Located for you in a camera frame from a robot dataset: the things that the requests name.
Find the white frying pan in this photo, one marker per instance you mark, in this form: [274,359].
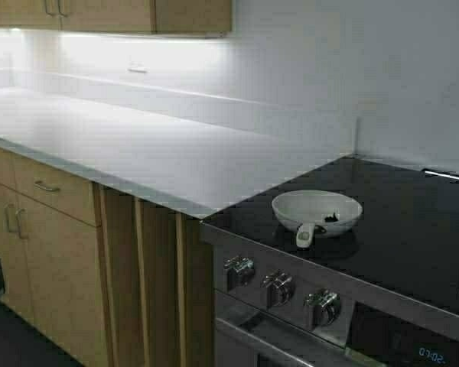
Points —
[302,212]

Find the left chrome stove knob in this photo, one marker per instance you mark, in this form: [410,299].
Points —
[238,272]

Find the chrome stove knob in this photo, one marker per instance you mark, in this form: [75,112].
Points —
[322,308]
[238,272]
[277,289]

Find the middle chrome stove knob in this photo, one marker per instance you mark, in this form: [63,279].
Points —
[277,289]

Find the wooden base cabinet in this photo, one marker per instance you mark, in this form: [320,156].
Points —
[112,279]

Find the right chrome stove knob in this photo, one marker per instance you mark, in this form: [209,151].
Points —
[322,308]

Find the black glass stove range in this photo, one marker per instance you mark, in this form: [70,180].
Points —
[396,272]

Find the wooden upper cabinet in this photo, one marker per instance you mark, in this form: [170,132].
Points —
[120,17]

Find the chrome drawer handle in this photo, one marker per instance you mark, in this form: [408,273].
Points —
[42,186]

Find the right chrome door handle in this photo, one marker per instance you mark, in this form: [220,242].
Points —
[20,231]

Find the chrome door handle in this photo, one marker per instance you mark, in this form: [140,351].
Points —
[20,231]
[8,226]

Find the left chrome door handle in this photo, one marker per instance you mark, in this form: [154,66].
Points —
[8,226]

